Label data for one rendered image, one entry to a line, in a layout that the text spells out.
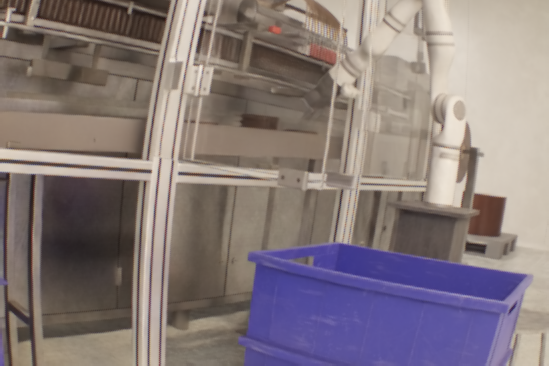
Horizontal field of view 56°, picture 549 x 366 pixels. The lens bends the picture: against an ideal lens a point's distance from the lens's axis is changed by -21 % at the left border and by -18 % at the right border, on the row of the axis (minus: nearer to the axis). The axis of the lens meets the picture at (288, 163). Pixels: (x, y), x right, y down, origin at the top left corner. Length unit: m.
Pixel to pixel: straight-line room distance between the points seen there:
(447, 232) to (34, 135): 1.13
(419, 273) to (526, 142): 4.53
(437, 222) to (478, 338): 0.63
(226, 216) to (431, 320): 1.02
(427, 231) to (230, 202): 0.67
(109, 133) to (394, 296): 0.67
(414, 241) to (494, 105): 4.49
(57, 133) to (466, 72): 5.42
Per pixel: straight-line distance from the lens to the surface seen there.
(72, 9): 1.37
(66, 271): 1.57
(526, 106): 6.05
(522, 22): 6.24
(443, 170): 1.73
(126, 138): 1.30
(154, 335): 1.38
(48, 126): 1.16
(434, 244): 1.70
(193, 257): 1.92
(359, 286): 1.21
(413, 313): 1.18
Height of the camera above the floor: 0.67
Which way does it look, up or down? 2 degrees down
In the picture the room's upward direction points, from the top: 8 degrees clockwise
